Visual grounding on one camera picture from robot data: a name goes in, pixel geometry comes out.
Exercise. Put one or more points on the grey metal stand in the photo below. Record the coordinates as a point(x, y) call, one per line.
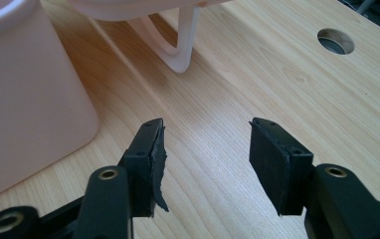
point(365, 5)

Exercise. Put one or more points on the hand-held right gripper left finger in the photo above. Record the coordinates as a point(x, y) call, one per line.
point(141, 172)

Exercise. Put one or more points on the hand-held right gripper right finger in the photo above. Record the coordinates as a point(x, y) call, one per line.
point(274, 166)

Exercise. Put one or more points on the large pale pink plastic container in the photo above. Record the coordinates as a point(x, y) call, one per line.
point(29, 106)

